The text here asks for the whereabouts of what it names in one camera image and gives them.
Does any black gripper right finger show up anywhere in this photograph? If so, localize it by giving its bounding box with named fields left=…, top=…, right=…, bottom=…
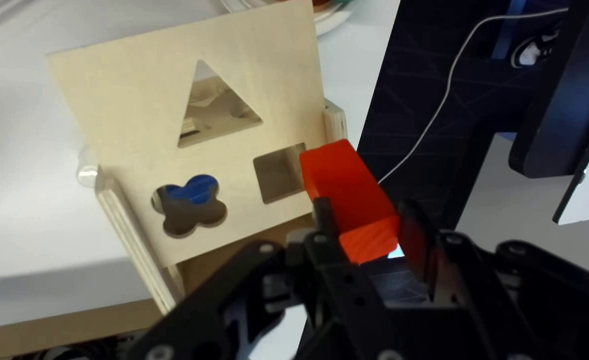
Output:
left=397, top=199, right=446, bottom=298

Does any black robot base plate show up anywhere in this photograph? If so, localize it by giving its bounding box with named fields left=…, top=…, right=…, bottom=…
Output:
left=356, top=0, right=577, bottom=233

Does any thin white cable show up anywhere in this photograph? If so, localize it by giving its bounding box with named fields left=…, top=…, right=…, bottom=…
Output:
left=377, top=7, right=570, bottom=188

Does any blue piece in sorter box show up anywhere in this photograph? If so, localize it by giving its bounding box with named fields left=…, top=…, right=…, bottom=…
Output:
left=164, top=175, right=218, bottom=209

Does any orange wooden block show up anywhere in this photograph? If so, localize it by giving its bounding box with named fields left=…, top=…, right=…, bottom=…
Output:
left=298, top=139, right=400, bottom=267

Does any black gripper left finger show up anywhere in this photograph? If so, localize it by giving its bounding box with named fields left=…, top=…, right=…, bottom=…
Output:
left=311, top=196, right=342, bottom=251

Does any wooden shape sorter box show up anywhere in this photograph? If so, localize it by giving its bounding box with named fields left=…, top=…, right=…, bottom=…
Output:
left=45, top=0, right=350, bottom=317

